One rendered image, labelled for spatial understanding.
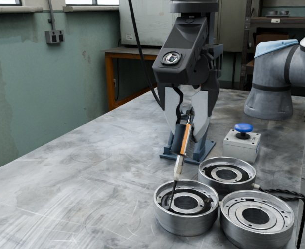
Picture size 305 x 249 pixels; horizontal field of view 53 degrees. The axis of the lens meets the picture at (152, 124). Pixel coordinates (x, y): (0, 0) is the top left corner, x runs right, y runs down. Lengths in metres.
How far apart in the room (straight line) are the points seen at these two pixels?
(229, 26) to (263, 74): 3.37
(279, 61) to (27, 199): 0.74
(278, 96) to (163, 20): 1.90
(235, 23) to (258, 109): 3.37
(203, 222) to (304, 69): 0.58
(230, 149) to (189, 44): 0.36
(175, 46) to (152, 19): 2.41
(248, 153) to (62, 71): 2.02
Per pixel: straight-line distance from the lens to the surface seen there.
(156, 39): 2.81
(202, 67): 0.45
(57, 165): 0.72
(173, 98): 0.48
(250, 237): 0.46
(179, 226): 0.48
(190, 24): 0.44
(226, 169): 0.62
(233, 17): 4.32
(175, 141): 0.48
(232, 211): 0.51
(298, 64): 0.94
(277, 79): 0.99
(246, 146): 0.70
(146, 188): 0.60
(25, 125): 2.34
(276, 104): 1.00
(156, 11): 2.79
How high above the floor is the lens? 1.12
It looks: 21 degrees down
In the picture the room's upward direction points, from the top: 1 degrees counter-clockwise
